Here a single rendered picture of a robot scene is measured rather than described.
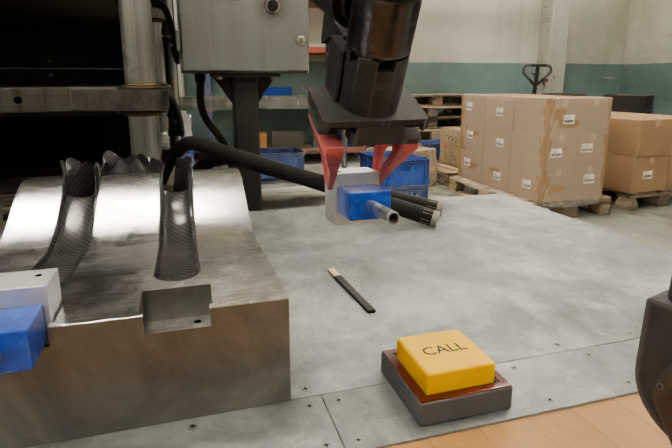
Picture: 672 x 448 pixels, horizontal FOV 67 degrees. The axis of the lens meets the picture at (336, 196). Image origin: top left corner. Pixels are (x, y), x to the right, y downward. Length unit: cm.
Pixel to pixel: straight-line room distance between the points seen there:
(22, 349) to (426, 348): 29
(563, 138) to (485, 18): 421
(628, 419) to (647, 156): 448
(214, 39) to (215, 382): 93
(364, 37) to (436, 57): 733
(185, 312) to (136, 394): 7
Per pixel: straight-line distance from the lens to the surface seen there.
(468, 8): 802
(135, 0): 112
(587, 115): 432
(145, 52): 111
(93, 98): 115
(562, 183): 427
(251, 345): 42
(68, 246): 61
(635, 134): 481
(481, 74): 808
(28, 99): 121
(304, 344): 53
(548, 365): 53
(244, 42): 124
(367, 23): 43
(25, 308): 41
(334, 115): 46
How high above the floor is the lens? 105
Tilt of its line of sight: 13 degrees down
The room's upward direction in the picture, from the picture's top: straight up
